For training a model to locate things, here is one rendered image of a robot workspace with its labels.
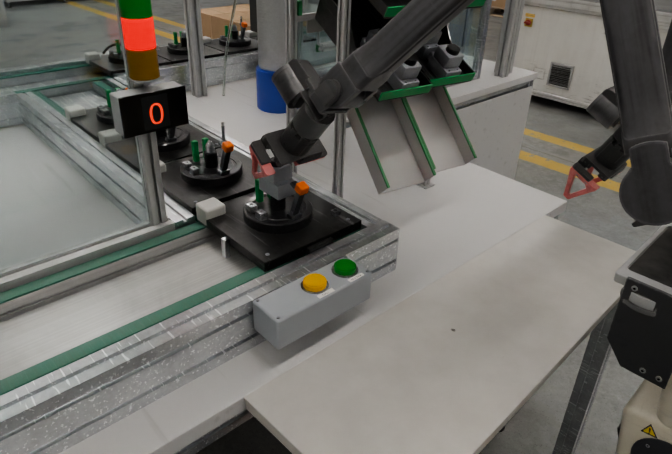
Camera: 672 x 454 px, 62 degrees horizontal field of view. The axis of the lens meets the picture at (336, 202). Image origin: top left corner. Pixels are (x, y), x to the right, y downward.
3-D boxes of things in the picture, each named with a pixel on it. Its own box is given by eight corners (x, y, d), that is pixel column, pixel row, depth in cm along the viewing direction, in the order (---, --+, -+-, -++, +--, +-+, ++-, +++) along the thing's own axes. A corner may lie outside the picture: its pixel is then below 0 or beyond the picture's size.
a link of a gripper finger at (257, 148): (236, 164, 106) (253, 137, 98) (266, 154, 110) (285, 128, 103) (252, 194, 104) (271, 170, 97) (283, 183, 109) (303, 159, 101)
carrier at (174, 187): (284, 184, 130) (284, 134, 124) (192, 217, 116) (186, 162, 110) (228, 152, 146) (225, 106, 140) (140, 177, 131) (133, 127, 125)
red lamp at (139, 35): (161, 48, 93) (158, 17, 91) (133, 52, 90) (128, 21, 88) (148, 42, 97) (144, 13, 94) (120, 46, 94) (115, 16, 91)
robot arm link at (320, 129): (318, 124, 90) (343, 116, 94) (297, 90, 92) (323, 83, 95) (301, 146, 96) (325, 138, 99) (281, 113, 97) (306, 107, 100)
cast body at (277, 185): (296, 194, 110) (296, 161, 107) (278, 201, 107) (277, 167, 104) (270, 179, 116) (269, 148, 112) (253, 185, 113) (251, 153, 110)
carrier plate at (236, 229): (361, 228, 114) (362, 219, 113) (265, 272, 99) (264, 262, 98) (288, 187, 129) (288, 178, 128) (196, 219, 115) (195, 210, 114)
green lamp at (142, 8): (158, 17, 91) (154, -15, 89) (128, 20, 88) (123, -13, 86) (144, 12, 94) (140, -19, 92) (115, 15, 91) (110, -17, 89)
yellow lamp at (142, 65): (165, 77, 96) (161, 48, 93) (137, 82, 93) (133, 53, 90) (151, 71, 99) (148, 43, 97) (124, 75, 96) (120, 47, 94)
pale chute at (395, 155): (425, 181, 126) (436, 174, 122) (378, 195, 119) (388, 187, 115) (379, 72, 131) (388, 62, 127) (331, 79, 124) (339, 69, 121)
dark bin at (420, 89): (428, 93, 117) (442, 65, 112) (378, 102, 111) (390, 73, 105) (363, 14, 130) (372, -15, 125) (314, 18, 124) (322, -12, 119)
